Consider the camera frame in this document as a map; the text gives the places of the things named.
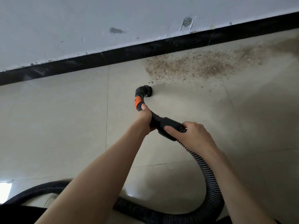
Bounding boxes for person's left forearm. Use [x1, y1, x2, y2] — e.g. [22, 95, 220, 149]
[35, 124, 150, 224]

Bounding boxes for person's right forearm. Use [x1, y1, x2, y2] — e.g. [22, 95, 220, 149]
[203, 147, 276, 224]

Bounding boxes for person's right hand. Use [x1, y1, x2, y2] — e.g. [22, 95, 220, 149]
[164, 121, 219, 158]

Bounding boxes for person's left hand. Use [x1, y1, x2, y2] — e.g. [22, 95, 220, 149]
[135, 104, 158, 137]

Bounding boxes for brown sawdust dirt patch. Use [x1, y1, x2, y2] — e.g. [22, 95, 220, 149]
[144, 37, 299, 83]

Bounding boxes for person's black trousers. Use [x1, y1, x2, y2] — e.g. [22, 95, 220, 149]
[0, 204, 47, 224]

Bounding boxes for tiled floor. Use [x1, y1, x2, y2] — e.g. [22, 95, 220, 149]
[0, 28, 299, 224]

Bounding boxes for black vacuum hose with handle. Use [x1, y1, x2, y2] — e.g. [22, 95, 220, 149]
[2, 85, 225, 224]

